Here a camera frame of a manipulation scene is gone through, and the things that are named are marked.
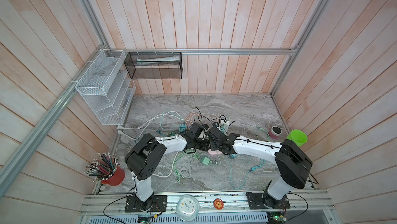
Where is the pink power strip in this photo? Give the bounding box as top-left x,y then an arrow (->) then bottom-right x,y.
207,149 -> 222,156

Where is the green USB charger plug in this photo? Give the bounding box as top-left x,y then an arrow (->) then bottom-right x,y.
201,156 -> 212,166

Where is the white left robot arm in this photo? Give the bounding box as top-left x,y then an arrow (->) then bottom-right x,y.
125,123 -> 209,212

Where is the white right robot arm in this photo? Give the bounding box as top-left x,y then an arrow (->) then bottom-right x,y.
205,127 -> 313,208

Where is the white power strip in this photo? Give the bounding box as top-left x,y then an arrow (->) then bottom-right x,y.
218,119 -> 231,134

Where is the pink cylinder speaker black top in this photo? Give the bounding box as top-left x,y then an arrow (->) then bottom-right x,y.
269,126 -> 282,140

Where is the red round sticker badge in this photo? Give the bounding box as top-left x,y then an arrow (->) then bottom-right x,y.
213,198 -> 224,210

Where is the white alarm clock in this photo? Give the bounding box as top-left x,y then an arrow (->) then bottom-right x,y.
176,194 -> 200,222

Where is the green plastic goblet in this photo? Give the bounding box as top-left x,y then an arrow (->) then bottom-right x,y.
287,129 -> 308,147

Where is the black mesh basket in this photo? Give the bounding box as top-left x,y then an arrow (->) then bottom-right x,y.
124,51 -> 183,80

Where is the red pen holder with pens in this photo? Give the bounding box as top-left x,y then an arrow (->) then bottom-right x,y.
84,153 -> 125,186

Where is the light green USB cable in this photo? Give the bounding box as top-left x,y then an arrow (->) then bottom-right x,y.
172,149 -> 224,184

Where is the teal USB cable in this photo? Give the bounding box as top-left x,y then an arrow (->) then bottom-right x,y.
229,154 -> 267,190

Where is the white power cord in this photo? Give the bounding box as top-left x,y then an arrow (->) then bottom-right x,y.
117,113 -> 187,141

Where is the white wire mesh shelf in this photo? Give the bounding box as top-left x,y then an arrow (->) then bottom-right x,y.
75,50 -> 136,126

